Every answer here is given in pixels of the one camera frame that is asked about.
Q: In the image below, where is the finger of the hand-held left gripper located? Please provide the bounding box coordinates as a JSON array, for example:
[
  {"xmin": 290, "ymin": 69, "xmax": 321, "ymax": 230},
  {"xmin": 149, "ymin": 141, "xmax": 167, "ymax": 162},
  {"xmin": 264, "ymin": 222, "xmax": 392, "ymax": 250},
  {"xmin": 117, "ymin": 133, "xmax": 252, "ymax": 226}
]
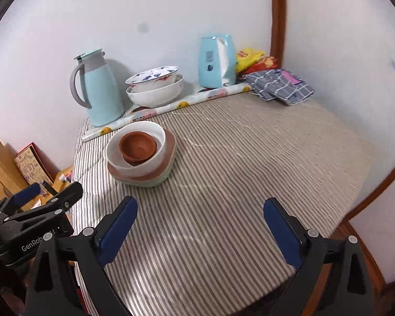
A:
[
  {"xmin": 0, "ymin": 182, "xmax": 83, "ymax": 238},
  {"xmin": 0, "ymin": 182, "xmax": 42, "ymax": 215}
]

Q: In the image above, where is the pink plate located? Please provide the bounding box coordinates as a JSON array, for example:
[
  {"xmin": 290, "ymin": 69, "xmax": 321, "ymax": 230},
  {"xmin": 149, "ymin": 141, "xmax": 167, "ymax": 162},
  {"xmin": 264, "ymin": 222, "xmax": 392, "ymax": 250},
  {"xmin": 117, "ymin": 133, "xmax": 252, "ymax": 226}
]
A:
[{"xmin": 107, "ymin": 128, "xmax": 177, "ymax": 182}]

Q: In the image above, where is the grey checked cloth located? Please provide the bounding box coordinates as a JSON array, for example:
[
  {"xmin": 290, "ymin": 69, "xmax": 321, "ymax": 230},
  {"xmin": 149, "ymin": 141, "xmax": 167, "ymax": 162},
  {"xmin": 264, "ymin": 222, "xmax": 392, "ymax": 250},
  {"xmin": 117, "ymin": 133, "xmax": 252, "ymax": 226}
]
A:
[{"xmin": 243, "ymin": 69, "xmax": 315, "ymax": 106}]

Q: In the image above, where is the orange snack packet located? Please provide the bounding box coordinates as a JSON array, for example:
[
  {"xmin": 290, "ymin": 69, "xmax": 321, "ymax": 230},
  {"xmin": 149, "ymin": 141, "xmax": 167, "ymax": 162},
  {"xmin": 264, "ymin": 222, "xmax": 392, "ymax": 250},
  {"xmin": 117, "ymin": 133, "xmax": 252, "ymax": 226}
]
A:
[{"xmin": 240, "ymin": 56, "xmax": 279, "ymax": 77}]

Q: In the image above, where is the crane print bowl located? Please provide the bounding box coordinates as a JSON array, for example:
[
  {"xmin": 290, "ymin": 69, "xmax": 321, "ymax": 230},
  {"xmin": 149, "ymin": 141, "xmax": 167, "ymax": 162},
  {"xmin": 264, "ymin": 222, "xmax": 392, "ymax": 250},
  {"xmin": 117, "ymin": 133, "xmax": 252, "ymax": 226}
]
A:
[{"xmin": 125, "ymin": 66, "xmax": 180, "ymax": 93}]

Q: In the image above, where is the deep white bowl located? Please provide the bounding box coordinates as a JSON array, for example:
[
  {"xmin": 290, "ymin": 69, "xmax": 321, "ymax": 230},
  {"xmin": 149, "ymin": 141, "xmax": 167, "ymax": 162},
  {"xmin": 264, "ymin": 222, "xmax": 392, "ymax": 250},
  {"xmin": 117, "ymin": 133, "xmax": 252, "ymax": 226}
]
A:
[{"xmin": 106, "ymin": 121, "xmax": 167, "ymax": 176}]

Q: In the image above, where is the wide white bowl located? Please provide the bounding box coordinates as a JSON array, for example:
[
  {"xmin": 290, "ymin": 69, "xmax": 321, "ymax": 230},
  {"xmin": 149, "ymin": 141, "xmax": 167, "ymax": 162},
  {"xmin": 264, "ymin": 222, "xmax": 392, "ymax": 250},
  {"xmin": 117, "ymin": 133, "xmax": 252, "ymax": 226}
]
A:
[{"xmin": 126, "ymin": 74, "xmax": 185, "ymax": 108}]

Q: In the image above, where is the yellow snack packet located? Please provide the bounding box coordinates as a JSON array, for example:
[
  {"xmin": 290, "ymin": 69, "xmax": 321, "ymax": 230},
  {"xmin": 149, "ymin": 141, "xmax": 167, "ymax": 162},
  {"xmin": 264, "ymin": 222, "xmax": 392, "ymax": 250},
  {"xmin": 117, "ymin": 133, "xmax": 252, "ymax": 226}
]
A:
[{"xmin": 235, "ymin": 48, "xmax": 266, "ymax": 73}]

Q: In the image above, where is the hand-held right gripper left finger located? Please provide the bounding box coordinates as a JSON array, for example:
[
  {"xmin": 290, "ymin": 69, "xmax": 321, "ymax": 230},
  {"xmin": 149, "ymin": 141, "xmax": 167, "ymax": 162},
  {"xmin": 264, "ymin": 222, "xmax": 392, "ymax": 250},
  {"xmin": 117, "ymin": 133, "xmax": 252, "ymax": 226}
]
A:
[{"xmin": 26, "ymin": 196, "xmax": 139, "ymax": 316}]

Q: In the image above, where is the red printed box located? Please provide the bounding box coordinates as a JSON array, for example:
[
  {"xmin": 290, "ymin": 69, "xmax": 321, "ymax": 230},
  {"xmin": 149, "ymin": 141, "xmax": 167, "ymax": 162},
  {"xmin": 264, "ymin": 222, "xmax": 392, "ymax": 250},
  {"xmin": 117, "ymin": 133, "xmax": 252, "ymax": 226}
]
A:
[{"xmin": 14, "ymin": 142, "xmax": 55, "ymax": 187}]

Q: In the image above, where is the wooden box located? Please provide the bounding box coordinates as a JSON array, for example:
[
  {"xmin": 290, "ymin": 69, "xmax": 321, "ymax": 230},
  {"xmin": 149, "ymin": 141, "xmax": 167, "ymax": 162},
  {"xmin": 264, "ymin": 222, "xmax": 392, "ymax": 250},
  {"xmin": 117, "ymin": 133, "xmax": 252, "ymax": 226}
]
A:
[{"xmin": 0, "ymin": 140, "xmax": 32, "ymax": 209}]

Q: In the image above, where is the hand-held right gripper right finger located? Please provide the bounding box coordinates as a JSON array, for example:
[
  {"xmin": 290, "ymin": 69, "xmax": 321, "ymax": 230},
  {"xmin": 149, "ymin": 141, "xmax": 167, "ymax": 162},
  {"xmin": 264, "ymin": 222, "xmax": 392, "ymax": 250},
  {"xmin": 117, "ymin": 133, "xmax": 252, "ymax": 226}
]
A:
[{"xmin": 263, "ymin": 197, "xmax": 375, "ymax": 316}]

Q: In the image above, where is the wooden door trim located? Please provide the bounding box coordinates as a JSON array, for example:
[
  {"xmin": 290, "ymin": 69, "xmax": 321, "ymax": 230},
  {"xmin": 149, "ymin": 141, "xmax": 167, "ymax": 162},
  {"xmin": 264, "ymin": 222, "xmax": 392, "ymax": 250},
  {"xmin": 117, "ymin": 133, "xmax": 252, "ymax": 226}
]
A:
[
  {"xmin": 345, "ymin": 156, "xmax": 395, "ymax": 225},
  {"xmin": 270, "ymin": 0, "xmax": 288, "ymax": 70}
]

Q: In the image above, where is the brown clay bowl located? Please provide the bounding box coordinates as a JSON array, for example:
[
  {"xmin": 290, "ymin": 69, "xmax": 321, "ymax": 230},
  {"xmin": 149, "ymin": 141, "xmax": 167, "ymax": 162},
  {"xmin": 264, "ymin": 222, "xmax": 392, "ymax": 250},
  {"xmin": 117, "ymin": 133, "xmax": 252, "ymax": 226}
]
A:
[{"xmin": 119, "ymin": 131, "xmax": 158, "ymax": 167}]

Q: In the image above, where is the light blue thermos jug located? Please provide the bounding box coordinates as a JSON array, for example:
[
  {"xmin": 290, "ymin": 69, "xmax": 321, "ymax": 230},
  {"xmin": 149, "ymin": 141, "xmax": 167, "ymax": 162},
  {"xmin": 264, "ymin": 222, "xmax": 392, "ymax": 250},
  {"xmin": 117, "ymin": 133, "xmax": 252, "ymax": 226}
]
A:
[{"xmin": 69, "ymin": 49, "xmax": 126, "ymax": 127}]

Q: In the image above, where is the fruit print plastic mat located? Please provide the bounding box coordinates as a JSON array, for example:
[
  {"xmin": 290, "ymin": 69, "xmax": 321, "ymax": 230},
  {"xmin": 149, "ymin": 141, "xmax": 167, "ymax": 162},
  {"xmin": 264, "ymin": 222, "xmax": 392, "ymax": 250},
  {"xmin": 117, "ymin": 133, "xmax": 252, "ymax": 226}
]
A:
[{"xmin": 82, "ymin": 82, "xmax": 253, "ymax": 143}]

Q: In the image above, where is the light blue electric kettle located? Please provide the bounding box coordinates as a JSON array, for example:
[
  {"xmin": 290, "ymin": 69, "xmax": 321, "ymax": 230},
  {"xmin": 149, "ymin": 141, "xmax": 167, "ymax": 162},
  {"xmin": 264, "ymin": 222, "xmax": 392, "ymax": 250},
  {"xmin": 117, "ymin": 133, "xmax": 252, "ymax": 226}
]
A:
[{"xmin": 197, "ymin": 34, "xmax": 238, "ymax": 89}]

